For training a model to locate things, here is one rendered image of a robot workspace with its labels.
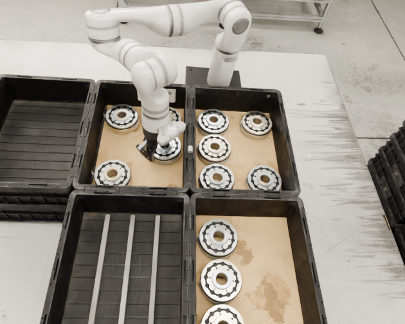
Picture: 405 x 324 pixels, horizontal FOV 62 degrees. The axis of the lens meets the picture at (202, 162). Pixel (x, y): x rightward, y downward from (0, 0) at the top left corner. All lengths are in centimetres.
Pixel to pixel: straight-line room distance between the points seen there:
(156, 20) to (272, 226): 67
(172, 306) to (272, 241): 32
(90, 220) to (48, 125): 37
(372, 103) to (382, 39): 85
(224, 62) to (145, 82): 54
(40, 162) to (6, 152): 11
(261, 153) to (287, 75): 58
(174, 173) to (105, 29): 45
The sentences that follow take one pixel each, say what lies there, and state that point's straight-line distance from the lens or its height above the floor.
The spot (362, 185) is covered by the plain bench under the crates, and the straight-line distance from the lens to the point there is 135.
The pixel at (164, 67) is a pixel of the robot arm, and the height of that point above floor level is 119.
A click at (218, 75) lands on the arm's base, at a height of 85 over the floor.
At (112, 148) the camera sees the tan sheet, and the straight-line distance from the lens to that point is 109.
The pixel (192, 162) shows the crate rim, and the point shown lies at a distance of 93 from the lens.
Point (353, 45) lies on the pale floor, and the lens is 328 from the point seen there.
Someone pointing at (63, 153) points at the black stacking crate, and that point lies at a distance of 111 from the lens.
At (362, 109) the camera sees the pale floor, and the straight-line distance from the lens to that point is 272.
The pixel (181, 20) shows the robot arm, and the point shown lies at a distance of 108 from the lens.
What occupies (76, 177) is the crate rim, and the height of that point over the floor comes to 93.
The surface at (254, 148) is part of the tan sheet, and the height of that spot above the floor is 83.
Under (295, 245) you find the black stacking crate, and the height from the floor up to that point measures 86.
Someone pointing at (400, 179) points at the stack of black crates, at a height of 41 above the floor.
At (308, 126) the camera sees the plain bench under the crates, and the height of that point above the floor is 70.
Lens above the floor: 170
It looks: 56 degrees down
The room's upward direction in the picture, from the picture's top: 9 degrees clockwise
